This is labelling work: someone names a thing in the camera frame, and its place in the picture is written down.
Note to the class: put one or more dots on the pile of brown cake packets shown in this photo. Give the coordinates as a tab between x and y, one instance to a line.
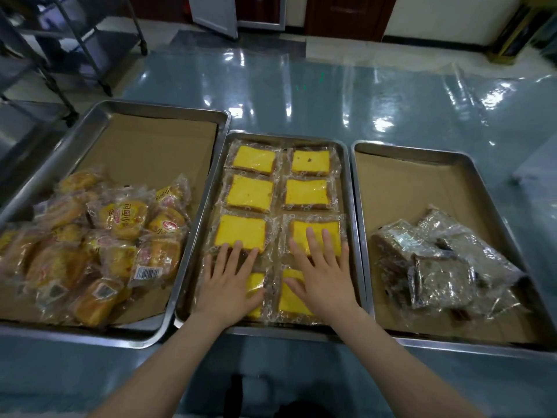
439	278

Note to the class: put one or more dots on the dark wooden door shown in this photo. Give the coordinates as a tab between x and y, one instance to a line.
348	17

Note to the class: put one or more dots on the aluminium framed glass door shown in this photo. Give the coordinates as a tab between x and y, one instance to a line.
261	10

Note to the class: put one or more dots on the brown paper tray liner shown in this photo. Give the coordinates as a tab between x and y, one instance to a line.
152	143
404	187
346	204

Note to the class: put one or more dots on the white framed door leaf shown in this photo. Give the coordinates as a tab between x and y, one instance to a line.
213	13

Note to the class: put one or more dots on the person's left forearm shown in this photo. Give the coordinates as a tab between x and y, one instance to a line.
165	370

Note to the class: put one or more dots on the person's left hand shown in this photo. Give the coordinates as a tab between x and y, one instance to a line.
226	296

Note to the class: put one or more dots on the yellow cake slice packets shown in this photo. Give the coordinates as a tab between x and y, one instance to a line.
254	160

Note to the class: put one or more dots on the gold and black bin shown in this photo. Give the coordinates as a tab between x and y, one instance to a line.
513	34

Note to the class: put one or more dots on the pile of small bun packets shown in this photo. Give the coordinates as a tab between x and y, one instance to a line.
122	217

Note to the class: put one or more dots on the person's right hand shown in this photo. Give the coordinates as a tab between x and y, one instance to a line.
326	291

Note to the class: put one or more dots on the plastic covered teal tablecloth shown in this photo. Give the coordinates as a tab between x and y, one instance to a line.
391	104

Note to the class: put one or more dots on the person's right forearm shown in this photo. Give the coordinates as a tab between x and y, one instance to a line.
400	370

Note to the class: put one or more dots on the steel tray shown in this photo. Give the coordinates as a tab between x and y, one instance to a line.
435	154
87	126
354	222

